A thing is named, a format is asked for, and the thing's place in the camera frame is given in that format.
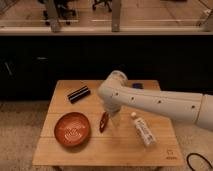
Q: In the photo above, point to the pale wooden gripper tool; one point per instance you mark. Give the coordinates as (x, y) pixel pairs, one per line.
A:
(116, 119)

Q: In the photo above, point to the blue sponge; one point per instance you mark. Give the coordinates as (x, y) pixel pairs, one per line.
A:
(137, 85)

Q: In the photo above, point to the red ceramic bowl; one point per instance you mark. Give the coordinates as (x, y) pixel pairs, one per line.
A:
(72, 129)

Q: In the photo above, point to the white tube bottle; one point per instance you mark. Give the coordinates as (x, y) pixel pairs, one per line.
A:
(143, 129)

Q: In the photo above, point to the black office chair left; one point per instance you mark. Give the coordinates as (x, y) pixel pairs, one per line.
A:
(62, 9)

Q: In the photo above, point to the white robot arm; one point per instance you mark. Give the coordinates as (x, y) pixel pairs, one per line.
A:
(194, 108)

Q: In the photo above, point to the black ribbed rectangular case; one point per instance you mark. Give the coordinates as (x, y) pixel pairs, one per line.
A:
(78, 94)

